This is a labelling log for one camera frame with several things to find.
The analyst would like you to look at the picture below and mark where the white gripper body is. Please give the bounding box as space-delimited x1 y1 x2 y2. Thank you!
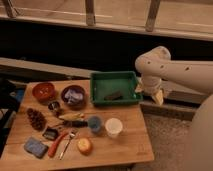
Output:
141 76 162 96

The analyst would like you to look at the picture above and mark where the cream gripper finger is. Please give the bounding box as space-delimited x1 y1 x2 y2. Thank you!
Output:
152 90 164 105
135 82 144 93

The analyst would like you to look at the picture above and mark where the yellow banana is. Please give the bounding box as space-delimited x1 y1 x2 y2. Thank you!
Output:
59 113 85 121

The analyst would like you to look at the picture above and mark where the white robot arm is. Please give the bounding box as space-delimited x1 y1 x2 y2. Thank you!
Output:
135 46 213 171

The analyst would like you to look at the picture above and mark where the dark brown block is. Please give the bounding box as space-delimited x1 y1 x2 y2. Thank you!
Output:
104 92 123 101

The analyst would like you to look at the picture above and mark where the green plastic bin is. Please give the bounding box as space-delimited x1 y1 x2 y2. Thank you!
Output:
90 71 143 106

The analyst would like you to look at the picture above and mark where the white cup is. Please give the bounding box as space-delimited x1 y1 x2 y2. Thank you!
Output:
105 118 123 138

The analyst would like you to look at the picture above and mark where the blue cup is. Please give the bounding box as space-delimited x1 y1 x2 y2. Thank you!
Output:
88 116 102 134

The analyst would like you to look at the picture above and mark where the dark purple bowl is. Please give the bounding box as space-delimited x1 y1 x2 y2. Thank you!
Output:
61 85 86 110

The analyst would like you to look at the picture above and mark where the crumpled blue white cloth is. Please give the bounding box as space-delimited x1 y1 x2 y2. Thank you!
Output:
65 89 83 103

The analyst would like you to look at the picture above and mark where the orange apple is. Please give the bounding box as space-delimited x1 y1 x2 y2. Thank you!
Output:
77 138 93 155

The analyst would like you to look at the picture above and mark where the silver fork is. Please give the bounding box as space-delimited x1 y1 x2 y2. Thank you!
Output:
59 130 78 160

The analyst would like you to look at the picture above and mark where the small metal can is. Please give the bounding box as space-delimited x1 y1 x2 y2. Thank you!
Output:
48 101 61 116

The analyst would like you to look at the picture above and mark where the red bowl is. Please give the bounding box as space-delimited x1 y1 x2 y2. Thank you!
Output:
32 82 55 103

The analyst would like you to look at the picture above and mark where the small black box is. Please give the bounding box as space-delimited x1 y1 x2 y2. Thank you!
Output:
42 128 59 140

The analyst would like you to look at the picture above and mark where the brown pine cone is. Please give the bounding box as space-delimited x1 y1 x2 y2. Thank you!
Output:
27 108 46 131

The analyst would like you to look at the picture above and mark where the blue sponge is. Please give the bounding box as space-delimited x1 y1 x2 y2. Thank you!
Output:
24 137 48 159

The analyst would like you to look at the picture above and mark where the black chair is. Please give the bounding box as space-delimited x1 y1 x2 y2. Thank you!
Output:
0 78 20 156

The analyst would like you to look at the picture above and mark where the black handled utensil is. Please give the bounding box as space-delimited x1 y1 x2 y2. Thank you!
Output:
50 120 89 129

